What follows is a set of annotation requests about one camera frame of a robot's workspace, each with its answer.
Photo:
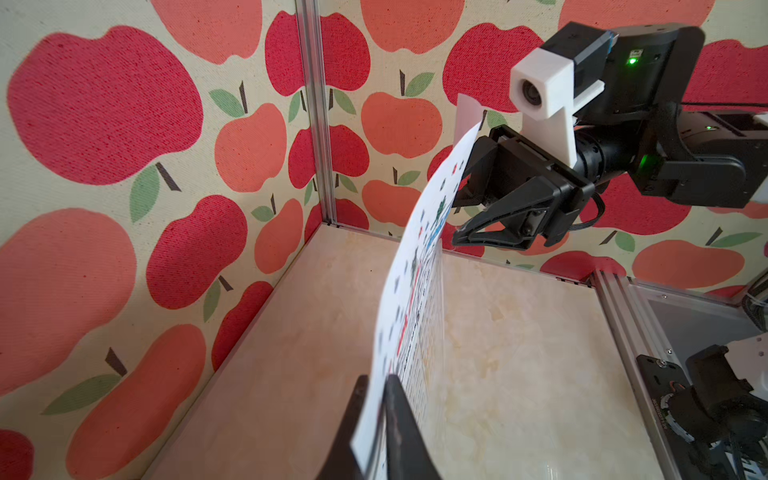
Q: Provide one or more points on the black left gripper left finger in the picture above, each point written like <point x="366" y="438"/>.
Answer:
<point x="340" y="463"/>

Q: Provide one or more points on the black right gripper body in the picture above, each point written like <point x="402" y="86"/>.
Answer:
<point x="603" y="154"/>

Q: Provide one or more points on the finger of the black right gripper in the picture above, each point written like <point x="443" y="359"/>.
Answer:
<point x="505" y="171"/>
<point x="538" y="208"/>

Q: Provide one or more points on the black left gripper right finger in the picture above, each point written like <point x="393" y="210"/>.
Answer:
<point x="407" y="455"/>

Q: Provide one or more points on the white dotted menu sheet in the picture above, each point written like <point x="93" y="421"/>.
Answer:
<point x="409" y="331"/>

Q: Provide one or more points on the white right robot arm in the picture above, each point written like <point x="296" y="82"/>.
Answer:
<point x="597" y="104"/>

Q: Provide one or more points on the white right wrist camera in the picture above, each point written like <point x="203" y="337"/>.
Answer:
<point x="542" y="89"/>

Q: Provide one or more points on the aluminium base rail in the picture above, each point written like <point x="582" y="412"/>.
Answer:
<point x="670" y="325"/>

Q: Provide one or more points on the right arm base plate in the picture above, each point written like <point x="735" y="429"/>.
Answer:
<point x="713" y="414"/>

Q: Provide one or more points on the right aluminium frame post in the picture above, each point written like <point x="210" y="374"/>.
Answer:
<point x="310" y="36"/>

